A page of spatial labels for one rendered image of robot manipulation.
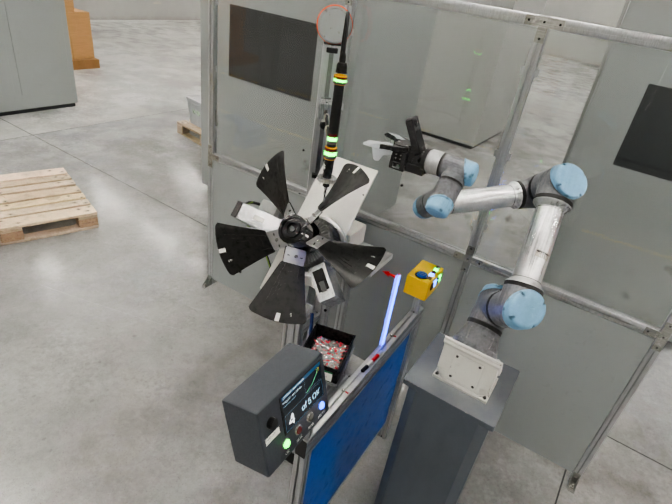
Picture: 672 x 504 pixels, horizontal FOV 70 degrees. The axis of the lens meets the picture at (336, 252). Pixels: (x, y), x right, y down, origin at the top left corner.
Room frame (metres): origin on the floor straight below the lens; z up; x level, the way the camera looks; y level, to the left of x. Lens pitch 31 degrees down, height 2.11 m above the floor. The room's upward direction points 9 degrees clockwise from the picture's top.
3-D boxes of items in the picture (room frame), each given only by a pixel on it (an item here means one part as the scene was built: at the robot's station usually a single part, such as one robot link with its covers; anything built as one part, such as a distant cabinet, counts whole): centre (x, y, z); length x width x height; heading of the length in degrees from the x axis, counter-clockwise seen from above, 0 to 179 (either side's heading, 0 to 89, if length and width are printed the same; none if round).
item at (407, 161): (1.49, -0.19, 1.62); 0.12 x 0.08 x 0.09; 62
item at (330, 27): (2.34, 0.16, 1.88); 0.16 x 0.07 x 0.16; 97
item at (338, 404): (1.37, -0.20, 0.82); 0.90 x 0.04 x 0.08; 152
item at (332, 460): (1.37, -0.20, 0.45); 0.82 x 0.02 x 0.66; 152
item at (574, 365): (2.26, -0.27, 0.50); 2.59 x 0.03 x 0.91; 62
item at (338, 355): (1.38, -0.02, 0.83); 0.19 x 0.14 x 0.03; 167
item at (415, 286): (1.72, -0.38, 1.02); 0.16 x 0.10 x 0.11; 152
